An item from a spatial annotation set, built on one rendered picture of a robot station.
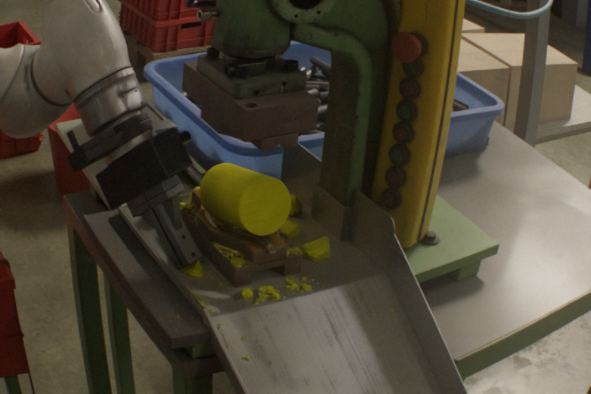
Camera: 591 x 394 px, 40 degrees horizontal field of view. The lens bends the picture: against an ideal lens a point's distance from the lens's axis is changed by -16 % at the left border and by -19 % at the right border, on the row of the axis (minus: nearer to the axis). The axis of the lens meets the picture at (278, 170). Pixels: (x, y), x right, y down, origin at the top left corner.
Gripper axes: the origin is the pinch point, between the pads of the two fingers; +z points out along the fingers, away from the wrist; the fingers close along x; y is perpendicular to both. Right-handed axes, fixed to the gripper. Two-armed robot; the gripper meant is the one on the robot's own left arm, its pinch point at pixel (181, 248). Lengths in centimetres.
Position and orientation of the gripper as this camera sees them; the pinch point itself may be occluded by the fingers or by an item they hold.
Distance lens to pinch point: 114.2
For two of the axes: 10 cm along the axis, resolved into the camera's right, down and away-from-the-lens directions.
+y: 5.7, -3.3, 7.5
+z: 4.6, 8.8, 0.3
